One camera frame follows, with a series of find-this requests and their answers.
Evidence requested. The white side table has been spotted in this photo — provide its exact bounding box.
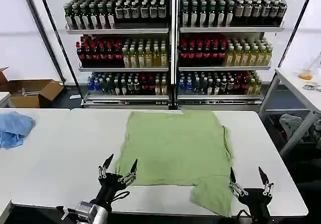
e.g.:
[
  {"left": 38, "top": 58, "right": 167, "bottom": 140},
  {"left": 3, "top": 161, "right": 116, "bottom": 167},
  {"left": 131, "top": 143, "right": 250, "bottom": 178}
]
[{"left": 259, "top": 67, "right": 321, "bottom": 157}]

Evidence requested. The pile of grey clothes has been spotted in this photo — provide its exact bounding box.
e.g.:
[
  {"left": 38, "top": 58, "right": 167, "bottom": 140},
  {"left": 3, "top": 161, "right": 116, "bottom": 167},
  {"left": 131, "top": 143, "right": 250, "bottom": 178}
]
[{"left": 279, "top": 113, "right": 321, "bottom": 145}]

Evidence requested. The small crumpled wrapper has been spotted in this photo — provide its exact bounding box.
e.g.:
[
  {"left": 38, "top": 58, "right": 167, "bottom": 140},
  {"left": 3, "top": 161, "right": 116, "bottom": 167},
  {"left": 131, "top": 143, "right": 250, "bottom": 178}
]
[{"left": 302, "top": 83, "right": 321, "bottom": 92}]

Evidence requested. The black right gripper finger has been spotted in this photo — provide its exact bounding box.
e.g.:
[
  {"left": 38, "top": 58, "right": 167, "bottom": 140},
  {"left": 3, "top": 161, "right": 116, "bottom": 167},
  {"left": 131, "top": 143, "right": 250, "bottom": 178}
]
[
  {"left": 229, "top": 167, "right": 248, "bottom": 198},
  {"left": 258, "top": 166, "right": 274, "bottom": 197}
]

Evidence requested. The green t-shirt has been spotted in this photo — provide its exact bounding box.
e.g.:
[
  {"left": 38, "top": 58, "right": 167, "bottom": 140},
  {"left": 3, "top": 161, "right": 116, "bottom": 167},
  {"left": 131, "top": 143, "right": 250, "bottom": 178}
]
[{"left": 114, "top": 110, "right": 234, "bottom": 218}]

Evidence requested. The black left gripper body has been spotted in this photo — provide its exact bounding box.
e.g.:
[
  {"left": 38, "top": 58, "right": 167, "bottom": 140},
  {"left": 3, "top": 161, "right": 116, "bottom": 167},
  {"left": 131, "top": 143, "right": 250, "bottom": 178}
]
[{"left": 93, "top": 173, "right": 131, "bottom": 211}]

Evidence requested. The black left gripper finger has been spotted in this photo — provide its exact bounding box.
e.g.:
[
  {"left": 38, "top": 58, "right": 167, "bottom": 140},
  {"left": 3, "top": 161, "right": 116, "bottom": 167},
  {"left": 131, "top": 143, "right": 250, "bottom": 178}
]
[
  {"left": 98, "top": 154, "right": 114, "bottom": 179},
  {"left": 117, "top": 158, "right": 138, "bottom": 184}
]

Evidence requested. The crumpled blue cloth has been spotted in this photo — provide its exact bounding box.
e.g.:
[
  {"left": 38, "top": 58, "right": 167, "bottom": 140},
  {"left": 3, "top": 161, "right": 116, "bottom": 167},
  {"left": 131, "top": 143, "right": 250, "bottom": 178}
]
[{"left": 0, "top": 111, "right": 36, "bottom": 150}]

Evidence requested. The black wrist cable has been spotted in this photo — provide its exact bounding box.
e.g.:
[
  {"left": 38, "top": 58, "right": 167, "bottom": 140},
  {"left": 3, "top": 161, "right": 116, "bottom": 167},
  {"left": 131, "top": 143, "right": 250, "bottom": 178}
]
[
  {"left": 236, "top": 209, "right": 252, "bottom": 224},
  {"left": 112, "top": 190, "right": 131, "bottom": 202}
]

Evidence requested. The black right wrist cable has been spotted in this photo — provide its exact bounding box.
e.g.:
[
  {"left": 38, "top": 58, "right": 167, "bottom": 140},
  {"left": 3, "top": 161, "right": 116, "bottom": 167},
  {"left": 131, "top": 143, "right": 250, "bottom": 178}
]
[{"left": 236, "top": 209, "right": 252, "bottom": 224}]

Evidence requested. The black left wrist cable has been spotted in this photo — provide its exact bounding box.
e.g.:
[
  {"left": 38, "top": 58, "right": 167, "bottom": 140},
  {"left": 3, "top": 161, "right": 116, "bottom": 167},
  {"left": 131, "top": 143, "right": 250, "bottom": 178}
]
[{"left": 112, "top": 190, "right": 131, "bottom": 202}]

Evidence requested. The open cardboard box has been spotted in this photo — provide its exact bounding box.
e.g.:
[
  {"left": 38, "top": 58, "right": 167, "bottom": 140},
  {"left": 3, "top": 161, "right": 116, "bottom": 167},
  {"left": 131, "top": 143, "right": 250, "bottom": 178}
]
[{"left": 0, "top": 66, "right": 65, "bottom": 108}]

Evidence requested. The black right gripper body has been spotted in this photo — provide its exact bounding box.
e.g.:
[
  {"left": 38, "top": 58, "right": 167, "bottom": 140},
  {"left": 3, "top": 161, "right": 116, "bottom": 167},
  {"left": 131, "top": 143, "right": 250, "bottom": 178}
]
[{"left": 237, "top": 187, "right": 274, "bottom": 224}]

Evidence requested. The clear bag with orange contents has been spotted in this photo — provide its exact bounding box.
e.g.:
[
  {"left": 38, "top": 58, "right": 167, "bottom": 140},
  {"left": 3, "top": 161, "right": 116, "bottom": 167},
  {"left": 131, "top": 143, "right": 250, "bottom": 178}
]
[{"left": 297, "top": 54, "right": 321, "bottom": 80}]

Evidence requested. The shelf rack with bottles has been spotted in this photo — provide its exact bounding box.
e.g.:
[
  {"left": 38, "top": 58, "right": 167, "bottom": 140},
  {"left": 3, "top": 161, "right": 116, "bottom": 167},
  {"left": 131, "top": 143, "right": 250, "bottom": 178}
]
[{"left": 52, "top": 0, "right": 300, "bottom": 109}]

